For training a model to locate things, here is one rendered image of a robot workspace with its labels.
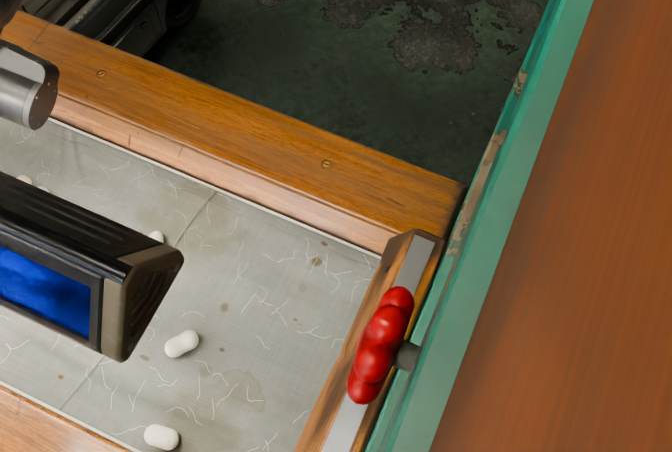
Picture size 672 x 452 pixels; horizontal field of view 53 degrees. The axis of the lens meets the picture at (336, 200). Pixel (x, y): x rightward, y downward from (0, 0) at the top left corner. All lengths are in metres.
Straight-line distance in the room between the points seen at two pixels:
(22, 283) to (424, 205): 0.48
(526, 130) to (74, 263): 0.27
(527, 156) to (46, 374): 0.65
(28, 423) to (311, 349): 0.29
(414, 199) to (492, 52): 1.16
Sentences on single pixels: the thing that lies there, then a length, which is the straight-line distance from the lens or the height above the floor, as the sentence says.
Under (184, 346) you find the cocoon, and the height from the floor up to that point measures 0.76.
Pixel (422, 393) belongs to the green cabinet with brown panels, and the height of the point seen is 1.27.
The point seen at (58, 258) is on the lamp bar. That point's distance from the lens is 0.43.
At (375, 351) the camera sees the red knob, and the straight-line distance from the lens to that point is 0.23.
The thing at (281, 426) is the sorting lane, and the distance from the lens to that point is 0.75.
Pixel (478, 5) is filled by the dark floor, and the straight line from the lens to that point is 2.02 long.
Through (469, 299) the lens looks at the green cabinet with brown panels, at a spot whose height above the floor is 1.27.
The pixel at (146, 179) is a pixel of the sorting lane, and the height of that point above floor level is 0.74.
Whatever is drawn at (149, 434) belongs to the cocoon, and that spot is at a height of 0.76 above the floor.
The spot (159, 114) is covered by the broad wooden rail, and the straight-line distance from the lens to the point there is 0.87.
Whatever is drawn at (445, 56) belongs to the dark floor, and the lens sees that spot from 1.89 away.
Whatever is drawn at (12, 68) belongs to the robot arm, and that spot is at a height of 0.93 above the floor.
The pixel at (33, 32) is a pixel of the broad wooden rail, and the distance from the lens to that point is 1.00.
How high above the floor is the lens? 1.48
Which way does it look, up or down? 65 degrees down
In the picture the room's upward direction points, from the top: 2 degrees clockwise
